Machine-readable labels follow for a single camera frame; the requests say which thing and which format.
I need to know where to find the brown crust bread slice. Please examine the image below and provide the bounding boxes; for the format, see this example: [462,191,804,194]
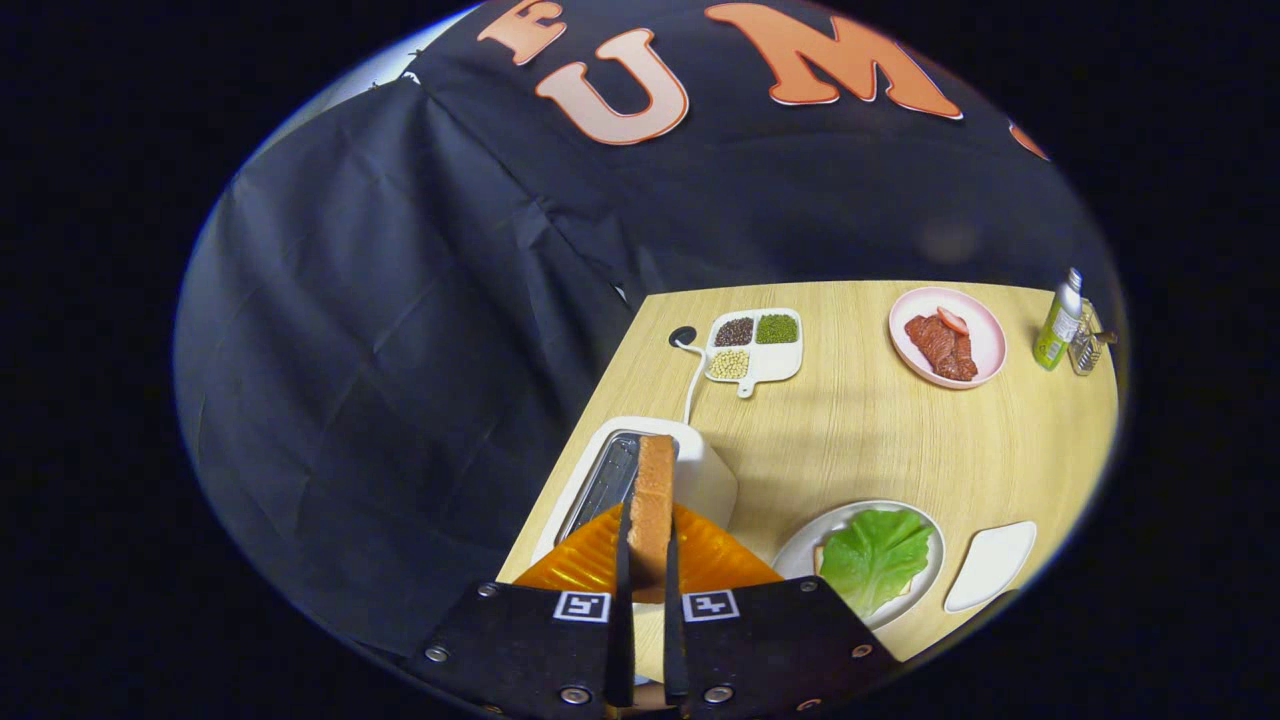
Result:
[625,434,678,605]

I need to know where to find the round white plate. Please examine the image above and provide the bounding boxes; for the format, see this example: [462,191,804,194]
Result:
[772,499,947,631]

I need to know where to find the pink plate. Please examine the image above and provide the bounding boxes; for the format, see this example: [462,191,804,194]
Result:
[888,287,1008,390]

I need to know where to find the green label metal bottle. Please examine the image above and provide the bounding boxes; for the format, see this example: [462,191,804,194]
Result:
[1032,267,1084,372]

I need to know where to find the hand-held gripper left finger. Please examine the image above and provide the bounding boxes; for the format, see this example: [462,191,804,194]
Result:
[405,500,636,720]

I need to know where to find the white toaster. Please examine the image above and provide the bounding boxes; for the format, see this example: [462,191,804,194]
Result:
[530,415,739,601]

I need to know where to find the white toaster cable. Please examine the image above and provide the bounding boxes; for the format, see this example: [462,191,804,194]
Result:
[676,340,709,425]

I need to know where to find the black backdrop cloth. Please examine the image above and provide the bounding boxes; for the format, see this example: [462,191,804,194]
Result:
[175,0,1126,661]

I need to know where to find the brown meat piece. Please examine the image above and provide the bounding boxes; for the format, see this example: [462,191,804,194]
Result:
[904,314,979,383]

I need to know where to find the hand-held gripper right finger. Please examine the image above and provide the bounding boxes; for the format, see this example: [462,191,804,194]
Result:
[662,503,901,720]

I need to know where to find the white rectangular dish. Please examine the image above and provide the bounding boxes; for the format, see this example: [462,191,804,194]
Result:
[943,520,1039,614]

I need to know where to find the green lettuce leaf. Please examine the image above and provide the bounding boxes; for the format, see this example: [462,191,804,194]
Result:
[819,508,936,620]

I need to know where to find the wire mesh basket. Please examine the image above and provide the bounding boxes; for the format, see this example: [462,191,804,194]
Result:
[1068,298,1119,377]

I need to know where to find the divided white seasoning dish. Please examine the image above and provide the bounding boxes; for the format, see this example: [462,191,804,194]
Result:
[704,308,804,400]

